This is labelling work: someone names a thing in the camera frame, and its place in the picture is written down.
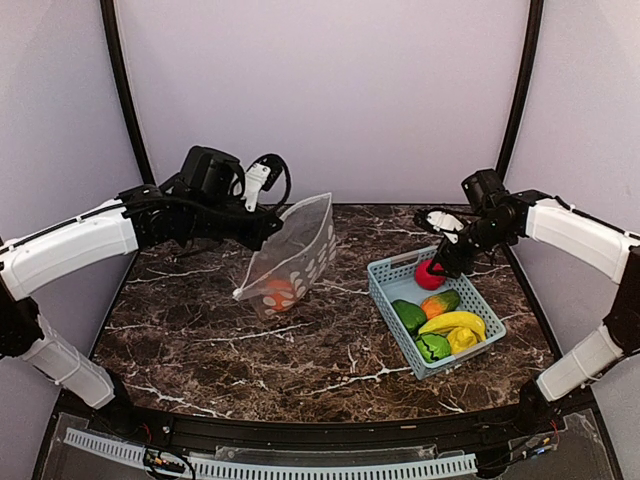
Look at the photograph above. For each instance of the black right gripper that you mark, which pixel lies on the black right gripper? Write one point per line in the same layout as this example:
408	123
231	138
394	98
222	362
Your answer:
450	256

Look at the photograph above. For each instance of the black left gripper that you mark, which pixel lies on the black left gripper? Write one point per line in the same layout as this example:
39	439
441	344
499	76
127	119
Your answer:
262	227

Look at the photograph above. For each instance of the red toy apple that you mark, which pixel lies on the red toy apple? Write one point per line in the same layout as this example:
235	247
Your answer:
427	281

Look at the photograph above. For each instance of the clear dotted zip top bag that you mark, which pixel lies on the clear dotted zip top bag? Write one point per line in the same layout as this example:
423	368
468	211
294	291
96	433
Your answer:
299	253

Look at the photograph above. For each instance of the orange toy orange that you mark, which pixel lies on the orange toy orange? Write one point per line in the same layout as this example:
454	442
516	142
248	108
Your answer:
279	296

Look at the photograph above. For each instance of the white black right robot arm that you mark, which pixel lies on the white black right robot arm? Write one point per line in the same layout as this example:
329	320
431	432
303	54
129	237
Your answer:
596	262

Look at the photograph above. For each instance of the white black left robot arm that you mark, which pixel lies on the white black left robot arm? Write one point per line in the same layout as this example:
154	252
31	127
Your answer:
211	197

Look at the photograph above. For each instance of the orange green toy mango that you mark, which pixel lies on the orange green toy mango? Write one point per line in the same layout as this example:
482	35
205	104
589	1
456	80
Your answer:
441	303

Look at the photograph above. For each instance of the light blue perforated basket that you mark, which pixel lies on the light blue perforated basket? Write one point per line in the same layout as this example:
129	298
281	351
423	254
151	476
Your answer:
393	278

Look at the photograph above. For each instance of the green toy avocado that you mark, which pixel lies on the green toy avocado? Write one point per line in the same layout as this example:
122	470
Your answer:
410	314

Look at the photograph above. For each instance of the yellow toy banana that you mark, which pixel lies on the yellow toy banana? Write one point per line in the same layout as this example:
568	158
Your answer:
446	322

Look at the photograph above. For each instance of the yellow toy pepper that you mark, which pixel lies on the yellow toy pepper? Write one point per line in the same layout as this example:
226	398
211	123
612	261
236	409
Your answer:
460	339

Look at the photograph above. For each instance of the green toy cabbage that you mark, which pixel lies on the green toy cabbage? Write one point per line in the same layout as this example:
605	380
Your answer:
433	347

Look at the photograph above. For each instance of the small front circuit board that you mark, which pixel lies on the small front circuit board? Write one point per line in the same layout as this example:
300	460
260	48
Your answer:
154	461

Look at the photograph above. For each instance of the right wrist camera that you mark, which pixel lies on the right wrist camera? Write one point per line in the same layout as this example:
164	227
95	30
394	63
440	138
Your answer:
437	221

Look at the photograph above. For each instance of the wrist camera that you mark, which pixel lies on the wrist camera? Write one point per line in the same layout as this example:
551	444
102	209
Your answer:
260	176
437	221

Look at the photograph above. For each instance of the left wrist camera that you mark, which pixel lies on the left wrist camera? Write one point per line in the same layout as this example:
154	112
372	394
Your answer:
260	176

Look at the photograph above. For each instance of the black front rail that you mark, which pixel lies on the black front rail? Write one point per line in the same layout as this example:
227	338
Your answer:
574	440

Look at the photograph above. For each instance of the light blue cable duct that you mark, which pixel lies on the light blue cable duct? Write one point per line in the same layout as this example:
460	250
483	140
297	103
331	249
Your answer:
248	463

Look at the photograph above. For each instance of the black left corner post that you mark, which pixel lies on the black left corner post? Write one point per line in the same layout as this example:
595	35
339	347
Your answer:
123	89

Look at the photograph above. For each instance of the black corner post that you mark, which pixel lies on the black corner post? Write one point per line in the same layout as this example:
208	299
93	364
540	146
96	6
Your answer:
521	89
123	89

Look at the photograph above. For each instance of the black right corner post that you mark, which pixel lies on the black right corner post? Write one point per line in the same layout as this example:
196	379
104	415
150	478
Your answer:
521	89

